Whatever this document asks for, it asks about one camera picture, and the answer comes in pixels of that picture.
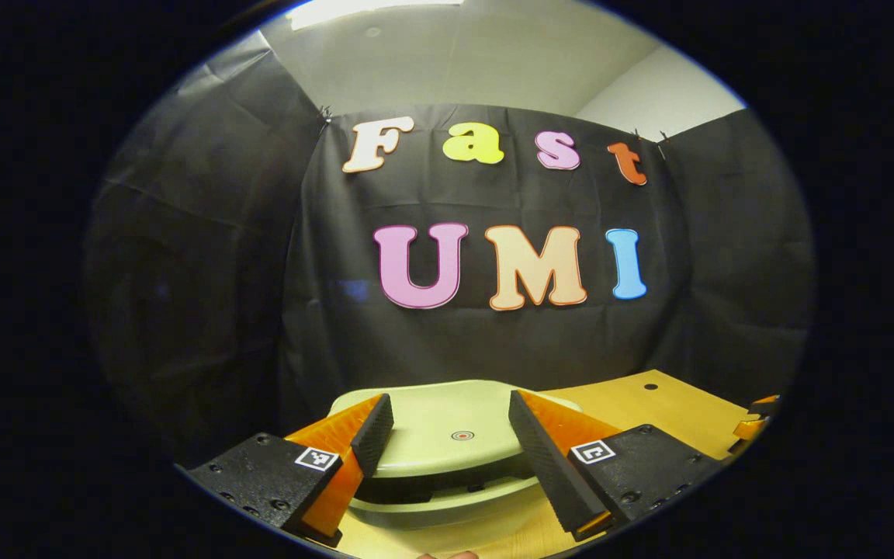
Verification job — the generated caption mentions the green desktop garbage bin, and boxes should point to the green desktop garbage bin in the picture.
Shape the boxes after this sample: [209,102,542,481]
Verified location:
[327,378,585,534]

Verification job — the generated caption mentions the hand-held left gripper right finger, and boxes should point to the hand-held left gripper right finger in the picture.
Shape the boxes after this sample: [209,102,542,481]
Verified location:
[507,388,721,544]

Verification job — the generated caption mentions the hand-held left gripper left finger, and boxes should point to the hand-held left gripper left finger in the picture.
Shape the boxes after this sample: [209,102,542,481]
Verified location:
[185,392,397,542]

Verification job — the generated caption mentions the wooden desktop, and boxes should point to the wooden desktop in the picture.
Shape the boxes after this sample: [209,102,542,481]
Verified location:
[333,370,752,559]

